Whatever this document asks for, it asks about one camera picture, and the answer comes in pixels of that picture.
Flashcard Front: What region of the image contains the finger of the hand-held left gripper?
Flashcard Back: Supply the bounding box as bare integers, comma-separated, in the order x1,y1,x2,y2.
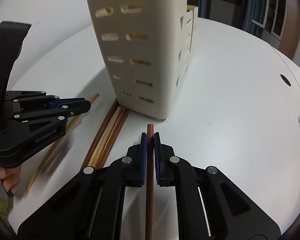
13,103,92,133
7,91,91,111

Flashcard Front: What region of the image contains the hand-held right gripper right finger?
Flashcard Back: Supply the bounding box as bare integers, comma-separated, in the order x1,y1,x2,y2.
153,131,280,240

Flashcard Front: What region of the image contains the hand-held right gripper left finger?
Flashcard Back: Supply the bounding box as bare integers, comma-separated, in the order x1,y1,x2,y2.
17,132,148,240

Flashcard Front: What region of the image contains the dark brown wooden chopstick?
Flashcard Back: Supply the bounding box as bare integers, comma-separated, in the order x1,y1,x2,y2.
80,99,118,170
146,124,155,240

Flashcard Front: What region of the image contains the light bamboo chopstick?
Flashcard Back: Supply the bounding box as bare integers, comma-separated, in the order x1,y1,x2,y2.
127,4,149,41
87,106,122,168
92,108,126,168
23,93,100,198

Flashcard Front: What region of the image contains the cream plastic utensil holder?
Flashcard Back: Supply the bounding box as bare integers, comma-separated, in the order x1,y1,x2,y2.
83,0,199,120

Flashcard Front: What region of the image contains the person's left hand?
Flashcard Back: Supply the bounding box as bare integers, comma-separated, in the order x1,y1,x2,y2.
0,156,22,193

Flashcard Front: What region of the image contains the dark window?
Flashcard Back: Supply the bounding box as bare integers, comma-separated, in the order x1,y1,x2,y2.
209,0,243,28

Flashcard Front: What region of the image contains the wide blue curtain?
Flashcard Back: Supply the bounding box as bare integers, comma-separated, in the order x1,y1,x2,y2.
241,0,258,38

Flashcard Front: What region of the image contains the wooden glass-door cabinet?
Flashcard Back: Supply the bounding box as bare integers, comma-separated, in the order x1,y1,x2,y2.
269,0,300,53

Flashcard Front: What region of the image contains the open round cable hole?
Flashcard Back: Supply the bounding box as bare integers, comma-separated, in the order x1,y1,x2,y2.
280,74,292,87

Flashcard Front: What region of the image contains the white window frame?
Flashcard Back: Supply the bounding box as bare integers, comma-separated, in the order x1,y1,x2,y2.
251,0,271,27

